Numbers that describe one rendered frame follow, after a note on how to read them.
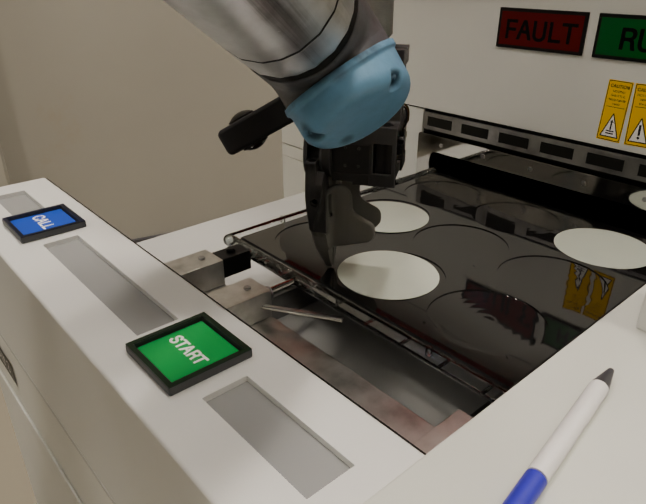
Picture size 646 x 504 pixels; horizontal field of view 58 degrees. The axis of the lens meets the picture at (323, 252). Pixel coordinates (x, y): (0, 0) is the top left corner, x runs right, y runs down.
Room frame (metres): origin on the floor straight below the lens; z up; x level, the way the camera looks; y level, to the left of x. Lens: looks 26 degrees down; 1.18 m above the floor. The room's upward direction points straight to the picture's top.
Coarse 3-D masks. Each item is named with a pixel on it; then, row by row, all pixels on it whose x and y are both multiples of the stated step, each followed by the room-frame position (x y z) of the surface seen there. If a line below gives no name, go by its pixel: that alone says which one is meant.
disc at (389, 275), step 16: (352, 256) 0.54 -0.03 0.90; (368, 256) 0.54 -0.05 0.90; (384, 256) 0.54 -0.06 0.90; (400, 256) 0.54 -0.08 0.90; (416, 256) 0.54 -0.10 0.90; (352, 272) 0.51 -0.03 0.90; (368, 272) 0.51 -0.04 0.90; (384, 272) 0.51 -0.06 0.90; (400, 272) 0.51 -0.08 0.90; (416, 272) 0.51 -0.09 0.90; (432, 272) 0.51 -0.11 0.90; (352, 288) 0.47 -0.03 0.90; (368, 288) 0.48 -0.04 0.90; (384, 288) 0.48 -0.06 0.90; (400, 288) 0.48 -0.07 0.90; (416, 288) 0.48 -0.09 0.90; (432, 288) 0.48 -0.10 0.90
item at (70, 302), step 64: (0, 192) 0.57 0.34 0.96; (64, 192) 0.57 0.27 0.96; (0, 256) 0.43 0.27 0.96; (64, 256) 0.43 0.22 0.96; (128, 256) 0.42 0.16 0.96; (0, 320) 0.50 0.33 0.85; (64, 320) 0.33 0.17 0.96; (128, 320) 0.34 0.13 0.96; (64, 384) 0.35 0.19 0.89; (128, 384) 0.26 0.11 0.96; (256, 384) 0.26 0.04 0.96; (320, 384) 0.26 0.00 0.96; (128, 448) 0.26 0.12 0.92; (192, 448) 0.21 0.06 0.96; (256, 448) 0.22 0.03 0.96; (320, 448) 0.22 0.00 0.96; (384, 448) 0.21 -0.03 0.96
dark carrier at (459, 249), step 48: (384, 192) 0.73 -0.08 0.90; (432, 192) 0.73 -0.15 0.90; (480, 192) 0.73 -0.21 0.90; (288, 240) 0.58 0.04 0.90; (384, 240) 0.58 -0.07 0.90; (432, 240) 0.58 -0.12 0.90; (480, 240) 0.58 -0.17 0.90; (528, 240) 0.58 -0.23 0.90; (336, 288) 0.48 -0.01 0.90; (480, 288) 0.48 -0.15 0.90; (528, 288) 0.48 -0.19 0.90; (576, 288) 0.48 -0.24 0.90; (624, 288) 0.48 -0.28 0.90; (432, 336) 0.40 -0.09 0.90; (480, 336) 0.40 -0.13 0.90; (528, 336) 0.40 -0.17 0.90; (576, 336) 0.40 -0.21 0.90
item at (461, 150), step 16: (432, 144) 0.87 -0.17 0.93; (448, 144) 0.84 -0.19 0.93; (464, 144) 0.82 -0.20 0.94; (480, 144) 0.81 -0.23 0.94; (432, 160) 0.87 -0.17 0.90; (480, 160) 0.80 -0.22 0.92; (496, 160) 0.78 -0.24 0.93; (512, 160) 0.76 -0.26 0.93; (528, 160) 0.74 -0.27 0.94; (544, 160) 0.74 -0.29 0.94; (528, 176) 0.74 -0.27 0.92; (544, 176) 0.73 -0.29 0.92; (560, 176) 0.71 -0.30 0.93; (576, 176) 0.69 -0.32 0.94; (592, 176) 0.68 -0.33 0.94; (608, 176) 0.68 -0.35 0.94; (592, 192) 0.68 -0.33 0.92; (608, 192) 0.66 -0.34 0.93; (624, 192) 0.65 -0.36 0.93; (640, 192) 0.64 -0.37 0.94; (640, 208) 0.63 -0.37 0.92
